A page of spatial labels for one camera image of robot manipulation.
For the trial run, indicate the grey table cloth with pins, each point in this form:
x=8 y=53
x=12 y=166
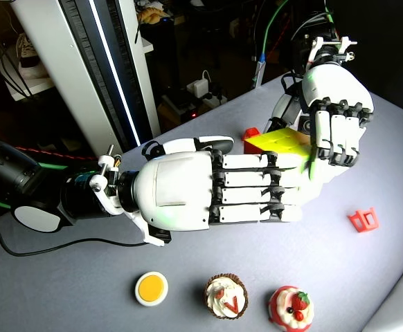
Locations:
x=83 y=294

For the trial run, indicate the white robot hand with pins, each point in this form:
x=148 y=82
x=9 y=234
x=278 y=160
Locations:
x=177 y=190
x=336 y=90

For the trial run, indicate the chocolate cupcake toy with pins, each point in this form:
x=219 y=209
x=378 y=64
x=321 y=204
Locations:
x=222 y=304

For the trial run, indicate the white sneaker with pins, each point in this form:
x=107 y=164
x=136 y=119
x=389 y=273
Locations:
x=28 y=65

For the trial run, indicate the white black lift column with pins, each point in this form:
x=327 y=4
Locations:
x=49 y=52

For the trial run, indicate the black device red light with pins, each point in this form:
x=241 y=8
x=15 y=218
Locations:
x=184 y=109

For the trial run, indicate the white backdrop sheet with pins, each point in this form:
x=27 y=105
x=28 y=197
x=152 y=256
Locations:
x=402 y=311

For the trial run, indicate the white shelf board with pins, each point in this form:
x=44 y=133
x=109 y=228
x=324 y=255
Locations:
x=32 y=88

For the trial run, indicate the white power adapter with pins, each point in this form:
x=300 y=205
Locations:
x=198 y=88

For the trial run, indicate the Rubik's cube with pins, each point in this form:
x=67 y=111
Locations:
x=281 y=141

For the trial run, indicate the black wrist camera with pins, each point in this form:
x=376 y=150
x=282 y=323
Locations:
x=158 y=233
x=304 y=125

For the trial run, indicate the strawberry cake toy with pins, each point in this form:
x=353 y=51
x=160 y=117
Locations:
x=284 y=311

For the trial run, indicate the yellow bread-like toy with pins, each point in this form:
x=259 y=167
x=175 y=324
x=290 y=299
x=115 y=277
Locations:
x=149 y=15

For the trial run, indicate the yellow white round button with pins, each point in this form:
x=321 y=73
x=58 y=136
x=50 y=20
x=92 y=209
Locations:
x=151 y=287

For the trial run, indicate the white power strip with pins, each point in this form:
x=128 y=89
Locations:
x=215 y=100

